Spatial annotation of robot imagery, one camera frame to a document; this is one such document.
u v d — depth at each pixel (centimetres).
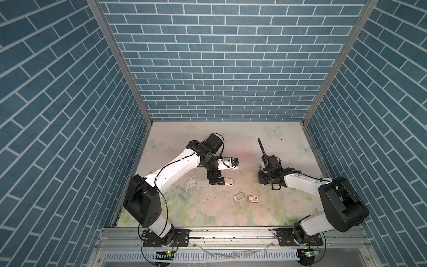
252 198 85
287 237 74
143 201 42
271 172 74
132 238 75
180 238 73
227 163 69
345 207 44
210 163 66
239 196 86
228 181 89
